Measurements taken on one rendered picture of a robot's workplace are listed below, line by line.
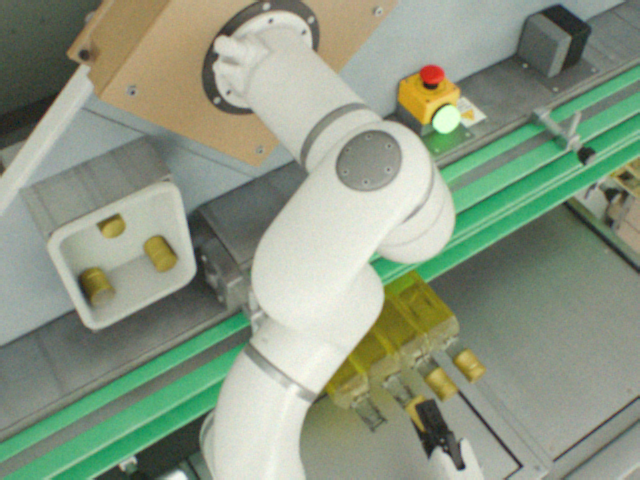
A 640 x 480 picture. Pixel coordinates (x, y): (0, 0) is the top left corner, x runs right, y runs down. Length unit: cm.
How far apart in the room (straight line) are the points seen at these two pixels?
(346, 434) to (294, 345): 57
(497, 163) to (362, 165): 64
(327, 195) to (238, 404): 21
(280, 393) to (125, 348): 48
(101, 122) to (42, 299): 31
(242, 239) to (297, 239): 47
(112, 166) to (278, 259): 39
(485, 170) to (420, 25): 25
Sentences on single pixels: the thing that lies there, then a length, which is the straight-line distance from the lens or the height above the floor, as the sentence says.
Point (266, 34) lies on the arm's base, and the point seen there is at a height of 86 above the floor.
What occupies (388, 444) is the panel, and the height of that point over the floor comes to 114.
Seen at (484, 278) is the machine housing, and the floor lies 97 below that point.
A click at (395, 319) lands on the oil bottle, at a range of 116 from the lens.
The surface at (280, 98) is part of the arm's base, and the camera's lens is 78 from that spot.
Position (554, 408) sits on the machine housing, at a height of 124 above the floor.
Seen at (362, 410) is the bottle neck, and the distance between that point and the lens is 111.
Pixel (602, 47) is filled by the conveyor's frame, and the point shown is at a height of 83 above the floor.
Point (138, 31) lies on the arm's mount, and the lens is 79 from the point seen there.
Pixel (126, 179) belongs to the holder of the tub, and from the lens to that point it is 94.
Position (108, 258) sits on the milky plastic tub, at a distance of 109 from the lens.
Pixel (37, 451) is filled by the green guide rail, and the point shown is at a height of 92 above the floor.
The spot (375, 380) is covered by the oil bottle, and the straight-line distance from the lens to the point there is 113.
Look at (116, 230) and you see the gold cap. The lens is 98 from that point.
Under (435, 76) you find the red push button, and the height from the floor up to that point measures 80.
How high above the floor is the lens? 143
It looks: 28 degrees down
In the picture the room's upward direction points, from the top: 141 degrees clockwise
